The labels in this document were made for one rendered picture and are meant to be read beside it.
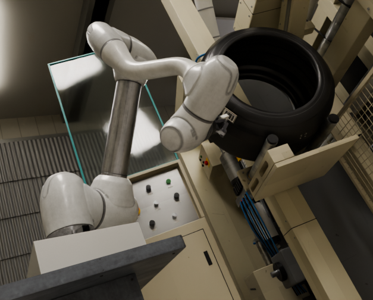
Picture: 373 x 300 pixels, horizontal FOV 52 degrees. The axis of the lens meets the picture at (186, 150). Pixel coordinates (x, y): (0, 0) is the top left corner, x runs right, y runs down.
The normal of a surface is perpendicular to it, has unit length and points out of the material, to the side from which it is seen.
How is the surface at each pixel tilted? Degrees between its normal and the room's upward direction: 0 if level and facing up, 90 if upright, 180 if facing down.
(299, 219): 90
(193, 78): 82
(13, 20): 180
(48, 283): 90
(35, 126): 90
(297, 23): 162
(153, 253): 90
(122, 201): 120
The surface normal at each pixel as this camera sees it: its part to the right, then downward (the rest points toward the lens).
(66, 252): 0.37, -0.54
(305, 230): 0.07, -0.47
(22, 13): 0.37, 0.83
